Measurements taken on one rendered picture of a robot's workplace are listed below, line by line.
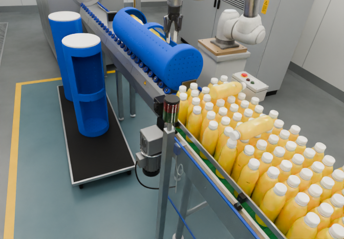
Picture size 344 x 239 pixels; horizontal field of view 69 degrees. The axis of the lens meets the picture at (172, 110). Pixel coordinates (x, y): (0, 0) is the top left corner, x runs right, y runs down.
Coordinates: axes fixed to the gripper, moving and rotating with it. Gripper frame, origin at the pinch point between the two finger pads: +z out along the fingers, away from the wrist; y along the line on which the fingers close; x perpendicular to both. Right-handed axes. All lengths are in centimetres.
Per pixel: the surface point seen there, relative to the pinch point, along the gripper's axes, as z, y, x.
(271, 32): 28, -154, -41
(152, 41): 0.6, 14.6, 0.7
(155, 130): 34, 33, 43
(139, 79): 33.3, 17.8, -11.6
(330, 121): 120, -218, 36
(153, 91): 32.0, 17.4, 9.7
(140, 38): 3.3, 16.8, -13.0
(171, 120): 2, 42, 72
